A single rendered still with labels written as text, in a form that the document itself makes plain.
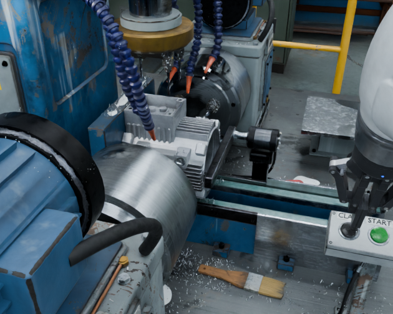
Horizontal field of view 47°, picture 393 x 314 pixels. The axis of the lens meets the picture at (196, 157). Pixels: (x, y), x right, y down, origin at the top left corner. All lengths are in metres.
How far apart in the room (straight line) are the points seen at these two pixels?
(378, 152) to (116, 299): 0.36
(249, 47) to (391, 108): 0.98
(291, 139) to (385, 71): 1.19
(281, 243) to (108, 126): 0.49
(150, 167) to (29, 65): 0.33
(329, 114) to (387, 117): 1.10
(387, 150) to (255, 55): 0.92
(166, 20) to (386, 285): 0.77
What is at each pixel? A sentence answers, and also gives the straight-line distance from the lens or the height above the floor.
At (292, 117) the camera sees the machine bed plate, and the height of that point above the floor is 0.80.
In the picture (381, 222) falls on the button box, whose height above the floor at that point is 1.08.
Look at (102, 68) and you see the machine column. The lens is 1.22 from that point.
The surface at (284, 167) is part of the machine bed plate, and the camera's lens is 1.48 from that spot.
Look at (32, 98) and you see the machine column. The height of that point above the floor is 1.21.
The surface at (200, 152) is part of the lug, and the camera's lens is 1.00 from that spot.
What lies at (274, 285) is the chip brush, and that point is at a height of 0.81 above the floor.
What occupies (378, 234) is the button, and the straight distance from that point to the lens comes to 0.86.
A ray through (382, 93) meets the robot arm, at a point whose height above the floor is 1.42.
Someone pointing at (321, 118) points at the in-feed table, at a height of 0.92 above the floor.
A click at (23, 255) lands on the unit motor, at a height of 1.32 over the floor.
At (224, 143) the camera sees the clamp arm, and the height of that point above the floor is 1.03.
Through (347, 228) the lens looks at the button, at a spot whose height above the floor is 1.07.
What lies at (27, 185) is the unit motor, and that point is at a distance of 0.49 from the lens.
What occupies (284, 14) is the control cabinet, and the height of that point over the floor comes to 0.56.
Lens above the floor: 1.60
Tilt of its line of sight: 32 degrees down
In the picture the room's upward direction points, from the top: straight up
